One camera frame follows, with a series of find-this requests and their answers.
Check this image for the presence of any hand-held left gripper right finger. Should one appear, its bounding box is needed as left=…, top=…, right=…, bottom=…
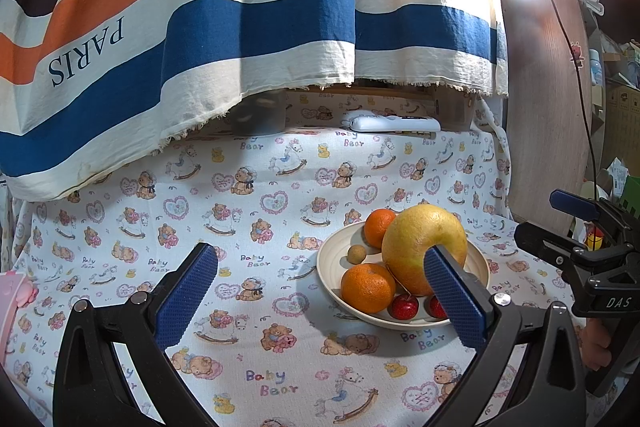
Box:
left=422, top=244, right=587, bottom=427

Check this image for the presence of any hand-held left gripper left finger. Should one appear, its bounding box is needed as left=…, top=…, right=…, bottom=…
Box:
left=52, top=242, right=219, bottom=427

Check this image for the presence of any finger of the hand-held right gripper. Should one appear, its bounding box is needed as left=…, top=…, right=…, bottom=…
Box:
left=550, top=188, right=624, bottom=249
left=514, top=219, right=621, bottom=281

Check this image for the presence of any small red fruit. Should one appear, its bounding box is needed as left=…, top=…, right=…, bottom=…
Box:
left=425, top=294, right=451, bottom=319

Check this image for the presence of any dark red apple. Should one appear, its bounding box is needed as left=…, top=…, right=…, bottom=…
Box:
left=389, top=293, right=420, bottom=320

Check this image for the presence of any large yellow apple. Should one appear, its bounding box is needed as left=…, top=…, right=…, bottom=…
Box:
left=381, top=204, right=468, bottom=297

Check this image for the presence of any orange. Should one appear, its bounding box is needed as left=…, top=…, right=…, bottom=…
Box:
left=363, top=208, right=398, bottom=249
left=341, top=263, right=397, bottom=314

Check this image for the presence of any cream oval plate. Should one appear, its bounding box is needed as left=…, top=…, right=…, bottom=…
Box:
left=316, top=222, right=490, bottom=325

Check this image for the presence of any person's right hand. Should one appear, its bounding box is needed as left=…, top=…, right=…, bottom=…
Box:
left=580, top=322, right=614, bottom=371

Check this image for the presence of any green box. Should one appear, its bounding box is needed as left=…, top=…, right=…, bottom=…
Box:
left=617, top=177, right=640, bottom=214

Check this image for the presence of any bear print white cloth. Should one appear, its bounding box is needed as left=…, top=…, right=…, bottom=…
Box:
left=0, top=89, right=591, bottom=427

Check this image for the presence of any brown wooden board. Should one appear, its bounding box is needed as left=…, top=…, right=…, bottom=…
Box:
left=500, top=0, right=601, bottom=233

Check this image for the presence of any brown cardboard box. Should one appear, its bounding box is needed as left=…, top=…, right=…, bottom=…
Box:
left=285, top=84, right=477, bottom=132

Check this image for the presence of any pink toy case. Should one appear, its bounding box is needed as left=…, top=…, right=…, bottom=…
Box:
left=0, top=272, right=39, bottom=358

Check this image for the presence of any white remote control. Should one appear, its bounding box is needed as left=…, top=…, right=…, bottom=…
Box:
left=341, top=111, right=442, bottom=132

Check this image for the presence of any striped orange blue white cloth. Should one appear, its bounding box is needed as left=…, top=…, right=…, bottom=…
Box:
left=0, top=0, right=511, bottom=200

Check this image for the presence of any black lamp cable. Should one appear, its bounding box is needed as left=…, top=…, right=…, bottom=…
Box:
left=548, top=0, right=601, bottom=200

